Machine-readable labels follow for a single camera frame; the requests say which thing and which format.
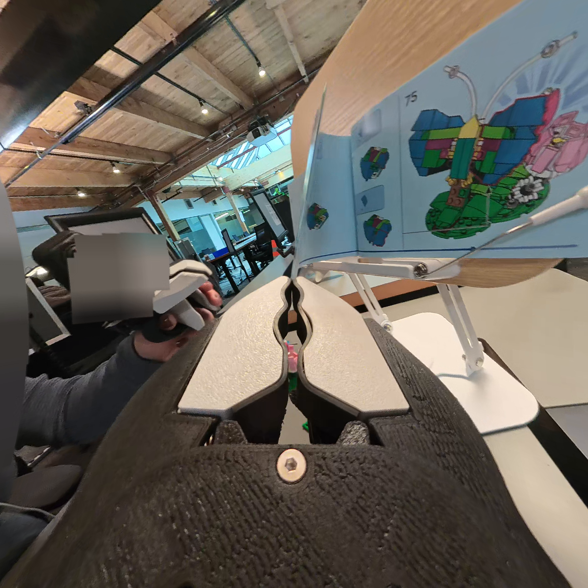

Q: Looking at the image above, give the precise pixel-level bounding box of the person's left hand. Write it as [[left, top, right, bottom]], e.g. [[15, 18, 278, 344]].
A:
[[132, 280, 225, 364]]

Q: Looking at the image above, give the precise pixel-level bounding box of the person's leg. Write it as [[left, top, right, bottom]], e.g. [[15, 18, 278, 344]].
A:
[[0, 502, 54, 564]]

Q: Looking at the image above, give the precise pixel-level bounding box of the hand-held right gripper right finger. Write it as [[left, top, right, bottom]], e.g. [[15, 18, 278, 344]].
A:
[[288, 276, 411, 444]]

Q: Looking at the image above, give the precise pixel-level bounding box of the person's left forearm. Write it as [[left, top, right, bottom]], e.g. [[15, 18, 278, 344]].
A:
[[16, 333, 161, 450]]

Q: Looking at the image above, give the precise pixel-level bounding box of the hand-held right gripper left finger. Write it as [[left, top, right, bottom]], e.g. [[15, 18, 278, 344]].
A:
[[177, 276, 295, 443]]

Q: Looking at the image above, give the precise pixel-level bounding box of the wooden book stand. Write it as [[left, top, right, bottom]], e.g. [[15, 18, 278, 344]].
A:
[[291, 0, 588, 435]]

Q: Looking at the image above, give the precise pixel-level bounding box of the wood-edged desk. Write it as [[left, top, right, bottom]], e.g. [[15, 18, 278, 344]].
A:
[[317, 269, 588, 409]]

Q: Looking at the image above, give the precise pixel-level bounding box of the light blue instruction booklet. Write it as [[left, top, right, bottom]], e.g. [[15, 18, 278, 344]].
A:
[[294, 28, 588, 268]]

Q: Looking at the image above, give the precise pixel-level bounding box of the grey upright panel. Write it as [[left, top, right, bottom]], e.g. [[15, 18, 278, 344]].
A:
[[0, 181, 29, 499]]

